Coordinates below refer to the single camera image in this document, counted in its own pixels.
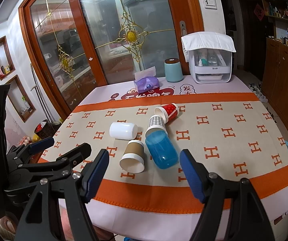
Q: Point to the white folded cloth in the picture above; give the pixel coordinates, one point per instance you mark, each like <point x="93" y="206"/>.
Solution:
<point x="208" y="40"/>

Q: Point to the blue translucent plastic cup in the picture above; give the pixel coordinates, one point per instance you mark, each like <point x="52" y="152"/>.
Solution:
<point x="161" y="149"/>

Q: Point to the grey checkered paper cup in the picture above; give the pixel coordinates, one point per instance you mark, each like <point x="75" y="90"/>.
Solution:
<point x="156" y="123"/>

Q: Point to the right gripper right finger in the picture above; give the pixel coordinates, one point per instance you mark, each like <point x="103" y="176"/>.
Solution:
<point x="248" y="219"/>

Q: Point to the purple tissue pack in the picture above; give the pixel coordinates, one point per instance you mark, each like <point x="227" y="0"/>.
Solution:
<point x="146" y="80"/>

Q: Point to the white storage box appliance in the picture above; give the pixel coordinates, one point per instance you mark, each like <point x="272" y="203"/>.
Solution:
<point x="209" y="65"/>

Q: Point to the red patterned paper cup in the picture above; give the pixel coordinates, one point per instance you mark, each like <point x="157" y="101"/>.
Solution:
<point x="168" y="112"/>

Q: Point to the teal canister with brown lid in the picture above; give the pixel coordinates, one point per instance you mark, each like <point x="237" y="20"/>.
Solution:
<point x="173" y="70"/>

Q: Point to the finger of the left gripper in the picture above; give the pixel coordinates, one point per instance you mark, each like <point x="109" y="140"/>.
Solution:
<point x="31" y="149"/>
<point x="65" y="162"/>

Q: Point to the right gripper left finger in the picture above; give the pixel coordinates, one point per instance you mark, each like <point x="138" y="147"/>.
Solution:
<point x="41" y="219"/>

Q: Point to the orange beige H-pattern blanket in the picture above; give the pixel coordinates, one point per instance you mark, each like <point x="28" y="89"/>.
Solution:
<point x="174" y="153"/>

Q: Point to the white wall switch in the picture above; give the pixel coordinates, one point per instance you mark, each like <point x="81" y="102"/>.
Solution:
<point x="210" y="4"/>

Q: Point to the wooden glass sliding door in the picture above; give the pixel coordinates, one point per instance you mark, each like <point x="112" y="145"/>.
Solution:
<point x="76" y="46"/>

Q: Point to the black bin with red contents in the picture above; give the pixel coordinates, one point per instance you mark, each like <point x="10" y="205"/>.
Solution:
<point x="46" y="129"/>

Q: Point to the white plastic cup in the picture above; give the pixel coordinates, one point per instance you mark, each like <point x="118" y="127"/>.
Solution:
<point x="123" y="131"/>

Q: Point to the brown paper coffee cup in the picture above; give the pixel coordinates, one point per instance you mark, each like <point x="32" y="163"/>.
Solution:
<point x="132" y="160"/>

